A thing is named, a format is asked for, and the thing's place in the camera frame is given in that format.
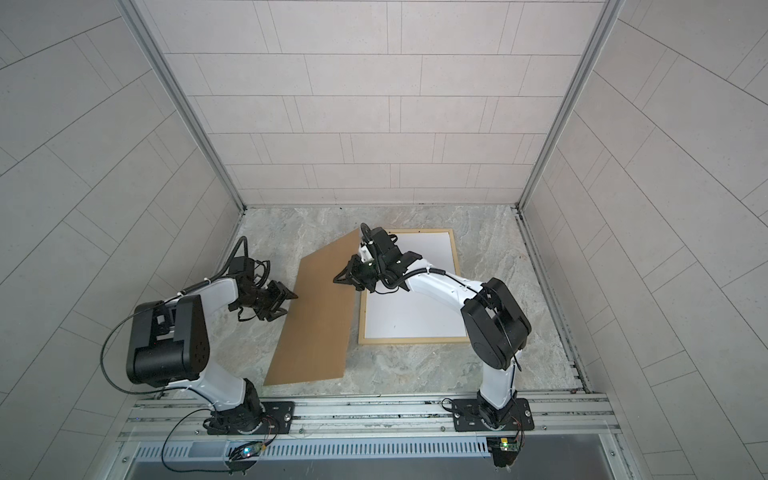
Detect green circuit board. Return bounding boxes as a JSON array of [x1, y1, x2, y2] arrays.
[[228, 441, 266, 462], [486, 437, 521, 468]]

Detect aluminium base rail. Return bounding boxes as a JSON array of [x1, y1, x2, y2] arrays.
[[116, 391, 621, 470]]

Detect aluminium corner post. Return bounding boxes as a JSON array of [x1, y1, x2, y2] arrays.
[[116, 0, 247, 215], [517, 0, 624, 212]]

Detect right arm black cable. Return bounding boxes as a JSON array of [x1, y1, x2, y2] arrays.
[[358, 223, 526, 433]]

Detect brown cardboard backing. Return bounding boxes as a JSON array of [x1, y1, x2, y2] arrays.
[[264, 230, 359, 386]]

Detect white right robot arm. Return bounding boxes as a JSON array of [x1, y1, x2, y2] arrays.
[[333, 223, 532, 432]]

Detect aluminium corner post left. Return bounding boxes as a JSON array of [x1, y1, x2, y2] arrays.
[[116, 0, 247, 215]]

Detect landscape photo print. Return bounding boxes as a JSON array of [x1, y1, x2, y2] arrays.
[[364, 232, 468, 340]]

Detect left green circuit board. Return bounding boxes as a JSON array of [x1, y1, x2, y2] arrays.
[[228, 441, 266, 462]]

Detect right green circuit board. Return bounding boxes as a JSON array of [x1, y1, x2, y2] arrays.
[[486, 437, 521, 468]]

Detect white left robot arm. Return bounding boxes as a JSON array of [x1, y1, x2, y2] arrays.
[[126, 256, 297, 439]]

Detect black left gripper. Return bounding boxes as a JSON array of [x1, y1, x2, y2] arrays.
[[235, 278, 301, 318]]

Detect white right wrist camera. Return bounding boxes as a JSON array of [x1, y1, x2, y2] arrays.
[[358, 241, 376, 265]]

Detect light wooden picture frame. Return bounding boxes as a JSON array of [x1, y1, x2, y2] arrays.
[[357, 227, 471, 346]]

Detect aluminium corner post right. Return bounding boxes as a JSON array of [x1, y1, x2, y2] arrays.
[[517, 0, 624, 212]]

